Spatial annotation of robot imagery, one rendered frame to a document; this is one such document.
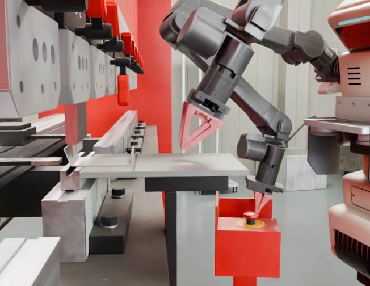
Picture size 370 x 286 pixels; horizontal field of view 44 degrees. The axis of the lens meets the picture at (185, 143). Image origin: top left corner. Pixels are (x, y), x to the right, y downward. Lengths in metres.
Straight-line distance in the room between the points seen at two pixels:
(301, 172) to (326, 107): 1.38
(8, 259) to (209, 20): 0.49
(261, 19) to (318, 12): 5.33
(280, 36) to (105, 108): 1.84
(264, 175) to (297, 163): 3.74
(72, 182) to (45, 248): 0.26
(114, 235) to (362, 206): 0.74
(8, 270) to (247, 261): 0.79
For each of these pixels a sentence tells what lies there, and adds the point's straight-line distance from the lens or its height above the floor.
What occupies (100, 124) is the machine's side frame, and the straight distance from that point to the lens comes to 2.96.
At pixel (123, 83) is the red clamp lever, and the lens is 0.93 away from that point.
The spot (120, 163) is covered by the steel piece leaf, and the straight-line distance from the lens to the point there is 0.77.
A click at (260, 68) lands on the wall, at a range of 5.67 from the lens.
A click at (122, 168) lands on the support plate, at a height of 1.00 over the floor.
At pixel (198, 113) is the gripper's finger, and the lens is 0.75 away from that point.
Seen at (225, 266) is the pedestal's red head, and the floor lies 0.68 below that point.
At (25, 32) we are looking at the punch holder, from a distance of 0.34.
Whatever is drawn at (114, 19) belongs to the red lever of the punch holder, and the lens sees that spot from 0.69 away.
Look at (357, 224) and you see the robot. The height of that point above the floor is 0.79.
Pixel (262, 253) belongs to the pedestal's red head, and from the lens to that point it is 1.16.
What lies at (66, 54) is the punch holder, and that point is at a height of 1.16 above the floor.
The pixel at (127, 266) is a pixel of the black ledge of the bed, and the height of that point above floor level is 0.88.
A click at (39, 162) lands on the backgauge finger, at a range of 0.81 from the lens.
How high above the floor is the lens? 1.13
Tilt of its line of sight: 7 degrees down
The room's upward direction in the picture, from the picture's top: straight up
